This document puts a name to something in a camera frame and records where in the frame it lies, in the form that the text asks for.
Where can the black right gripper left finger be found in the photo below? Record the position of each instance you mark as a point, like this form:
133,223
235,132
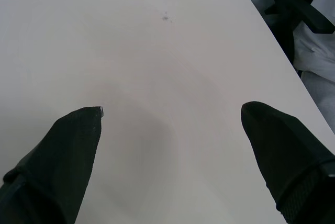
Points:
62,161

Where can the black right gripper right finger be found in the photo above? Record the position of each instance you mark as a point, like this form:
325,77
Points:
285,156

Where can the white cloth on chair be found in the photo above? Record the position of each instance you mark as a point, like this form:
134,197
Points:
316,51

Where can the black office chair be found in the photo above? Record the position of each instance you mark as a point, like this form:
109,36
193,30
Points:
295,9

